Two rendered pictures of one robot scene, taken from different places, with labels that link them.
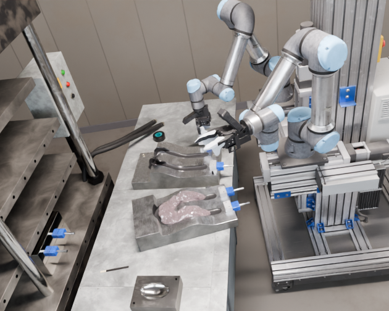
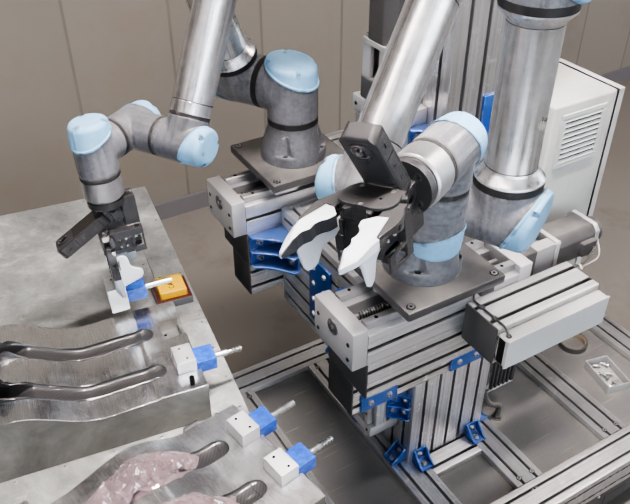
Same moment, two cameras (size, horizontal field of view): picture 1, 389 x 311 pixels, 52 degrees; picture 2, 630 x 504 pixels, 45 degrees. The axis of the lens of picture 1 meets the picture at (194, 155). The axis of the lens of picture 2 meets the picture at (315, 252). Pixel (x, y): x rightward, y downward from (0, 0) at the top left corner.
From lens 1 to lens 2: 0.87 m
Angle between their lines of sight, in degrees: 29
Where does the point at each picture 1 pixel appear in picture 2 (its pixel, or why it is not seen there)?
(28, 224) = not seen: outside the picture
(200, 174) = (156, 394)
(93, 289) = not seen: outside the picture
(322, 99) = (538, 94)
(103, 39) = not seen: outside the picture
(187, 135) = (49, 299)
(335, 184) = (532, 332)
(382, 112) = (561, 149)
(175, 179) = (75, 432)
